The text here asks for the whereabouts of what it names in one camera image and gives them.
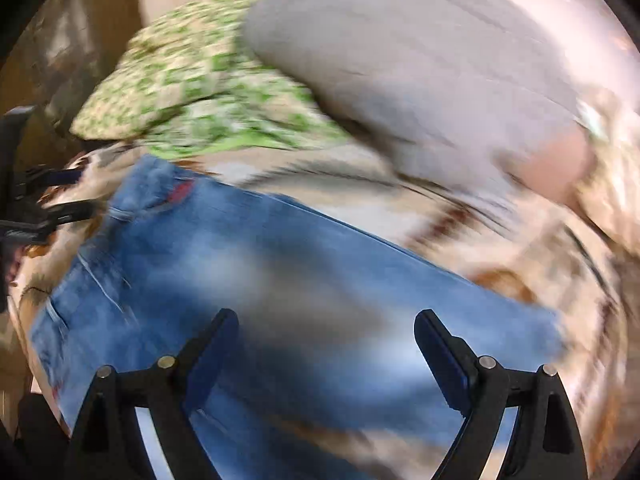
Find blue denim jeans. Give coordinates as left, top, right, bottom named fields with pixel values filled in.
left=29, top=155, right=562, bottom=479

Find leaf patterned cream blanket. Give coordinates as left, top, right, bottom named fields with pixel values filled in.
left=9, top=143, right=630, bottom=479

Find green patterned cloth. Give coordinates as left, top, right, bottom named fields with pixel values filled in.
left=70, top=0, right=347, bottom=159

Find cream satin pillow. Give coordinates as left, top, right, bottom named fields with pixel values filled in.
left=578, top=84, right=639, bottom=257

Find pink pillow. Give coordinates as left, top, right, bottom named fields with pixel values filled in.
left=506, top=128, right=596, bottom=209

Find grey quilted pillow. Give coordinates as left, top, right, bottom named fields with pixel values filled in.
left=243, top=0, right=580, bottom=194

